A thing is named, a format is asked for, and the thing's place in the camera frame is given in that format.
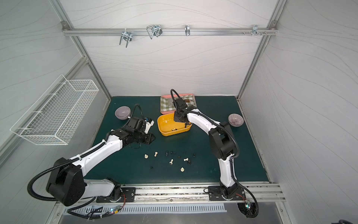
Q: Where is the purple bowl left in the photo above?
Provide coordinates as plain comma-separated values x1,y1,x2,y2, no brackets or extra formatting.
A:
115,106,131,120

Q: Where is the green checkered cloth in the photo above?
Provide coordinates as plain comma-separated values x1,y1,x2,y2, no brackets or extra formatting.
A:
161,95,196,113

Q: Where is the metal u-bolt clamp left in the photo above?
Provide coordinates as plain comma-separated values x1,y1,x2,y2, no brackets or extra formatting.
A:
119,30,132,48

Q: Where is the metal u-bolt clamp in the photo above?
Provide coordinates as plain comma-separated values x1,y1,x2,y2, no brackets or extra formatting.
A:
146,24,163,39
119,30,132,48

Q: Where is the pink patterned bowl right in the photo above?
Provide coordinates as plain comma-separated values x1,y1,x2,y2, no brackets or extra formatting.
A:
228,113,244,127

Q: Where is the metal u-bolt clamp middle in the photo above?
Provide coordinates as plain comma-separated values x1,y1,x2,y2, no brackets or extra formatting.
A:
146,24,163,39

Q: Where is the metal bracket right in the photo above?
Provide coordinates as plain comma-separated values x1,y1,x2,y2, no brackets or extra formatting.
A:
242,25,267,36

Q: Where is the yellow plastic storage box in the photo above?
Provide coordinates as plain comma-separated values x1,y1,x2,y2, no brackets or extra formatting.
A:
157,113,192,137

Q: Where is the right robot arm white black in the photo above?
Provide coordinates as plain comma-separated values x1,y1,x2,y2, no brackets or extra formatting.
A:
170,89,259,218

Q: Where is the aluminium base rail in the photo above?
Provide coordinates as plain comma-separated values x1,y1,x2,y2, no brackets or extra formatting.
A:
121,182,286,204

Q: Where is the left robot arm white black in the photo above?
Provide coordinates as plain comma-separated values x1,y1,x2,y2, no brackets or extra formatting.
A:
27,114,155,207

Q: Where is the white wire basket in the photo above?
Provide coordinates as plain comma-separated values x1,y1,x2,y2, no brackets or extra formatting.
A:
10,75,99,146

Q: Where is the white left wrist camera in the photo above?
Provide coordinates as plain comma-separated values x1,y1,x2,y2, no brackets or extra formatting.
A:
144,118,154,134

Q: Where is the metal hook clamp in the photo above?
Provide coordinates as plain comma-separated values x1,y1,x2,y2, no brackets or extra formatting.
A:
184,25,190,36

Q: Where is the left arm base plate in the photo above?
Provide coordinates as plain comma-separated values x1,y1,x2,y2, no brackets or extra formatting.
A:
96,187,136,203

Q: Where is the pink tray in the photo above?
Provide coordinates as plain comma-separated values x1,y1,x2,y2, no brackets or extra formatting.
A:
160,93,198,115

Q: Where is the aluminium crossbar rail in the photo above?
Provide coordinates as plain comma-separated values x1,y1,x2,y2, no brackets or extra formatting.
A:
62,27,278,37

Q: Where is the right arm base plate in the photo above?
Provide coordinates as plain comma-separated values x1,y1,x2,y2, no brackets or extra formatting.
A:
203,185,247,202

